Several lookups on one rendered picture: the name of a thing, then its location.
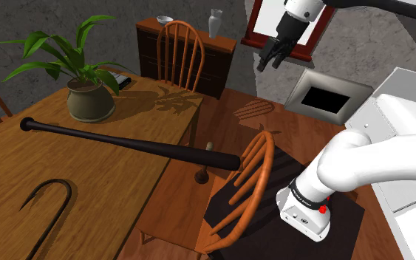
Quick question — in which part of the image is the dark flat book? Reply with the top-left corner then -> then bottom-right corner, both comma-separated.
107,70 -> 132,92

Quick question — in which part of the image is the silver framed black opening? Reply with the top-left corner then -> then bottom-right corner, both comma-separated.
284,68 -> 375,126

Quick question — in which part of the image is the white cabinet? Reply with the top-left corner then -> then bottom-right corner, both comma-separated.
344,66 -> 416,260

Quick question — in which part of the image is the green potted plant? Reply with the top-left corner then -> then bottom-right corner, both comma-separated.
0,14 -> 134,123

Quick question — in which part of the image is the small brown plunger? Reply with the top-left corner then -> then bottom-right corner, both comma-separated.
194,141 -> 215,185

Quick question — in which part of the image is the wooden dining table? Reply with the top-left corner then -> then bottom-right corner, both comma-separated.
0,66 -> 205,260

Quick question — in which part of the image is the red framed window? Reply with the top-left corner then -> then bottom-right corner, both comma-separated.
240,0 -> 337,63

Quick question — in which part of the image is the dark wooden sideboard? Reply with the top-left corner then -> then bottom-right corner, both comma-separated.
135,8 -> 238,100

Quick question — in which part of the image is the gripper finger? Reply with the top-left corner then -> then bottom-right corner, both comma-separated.
256,37 -> 278,73
271,44 -> 296,69

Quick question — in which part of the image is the black curved hook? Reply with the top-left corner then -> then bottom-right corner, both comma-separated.
18,178 -> 73,260

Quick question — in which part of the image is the black baseball bat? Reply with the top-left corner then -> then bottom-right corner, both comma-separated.
19,117 -> 242,172

